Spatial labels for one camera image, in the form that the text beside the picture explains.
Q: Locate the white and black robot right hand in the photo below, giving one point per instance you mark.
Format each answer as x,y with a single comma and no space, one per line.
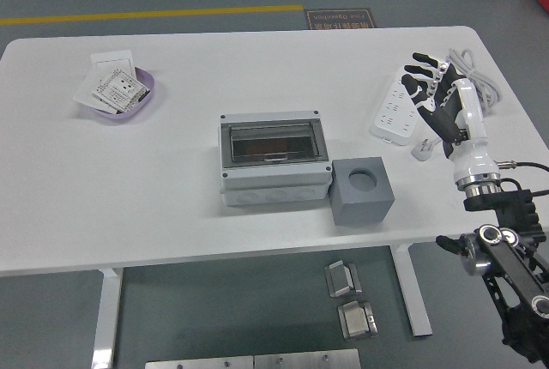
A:
472,107

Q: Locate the grey electrical enclosure box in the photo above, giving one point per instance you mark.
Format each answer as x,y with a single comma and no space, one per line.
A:
274,169

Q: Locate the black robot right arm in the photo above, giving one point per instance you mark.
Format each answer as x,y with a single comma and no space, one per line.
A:
510,257

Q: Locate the grey cube with round hole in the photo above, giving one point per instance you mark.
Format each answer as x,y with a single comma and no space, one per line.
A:
360,210

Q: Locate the white power strip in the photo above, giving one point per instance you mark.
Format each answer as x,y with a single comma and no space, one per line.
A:
392,116

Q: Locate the brown floor sign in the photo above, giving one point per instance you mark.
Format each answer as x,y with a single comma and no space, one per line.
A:
341,19

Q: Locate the white table leg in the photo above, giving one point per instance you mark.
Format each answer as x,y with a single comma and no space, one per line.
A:
412,300
107,317

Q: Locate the small metal block fixture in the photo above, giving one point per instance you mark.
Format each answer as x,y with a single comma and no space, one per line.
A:
341,279
356,322

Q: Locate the grey metal plate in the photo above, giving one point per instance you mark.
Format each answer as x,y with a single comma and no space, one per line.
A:
197,363
304,360

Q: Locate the purple plastic tray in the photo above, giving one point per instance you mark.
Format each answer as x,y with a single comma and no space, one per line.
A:
120,116

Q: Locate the plain white card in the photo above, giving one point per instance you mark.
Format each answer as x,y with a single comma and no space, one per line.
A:
83,96

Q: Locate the printed wall socket panel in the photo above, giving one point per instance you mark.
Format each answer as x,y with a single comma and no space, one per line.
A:
120,90

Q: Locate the white wall switch plate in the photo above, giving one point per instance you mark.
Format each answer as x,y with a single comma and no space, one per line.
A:
113,60

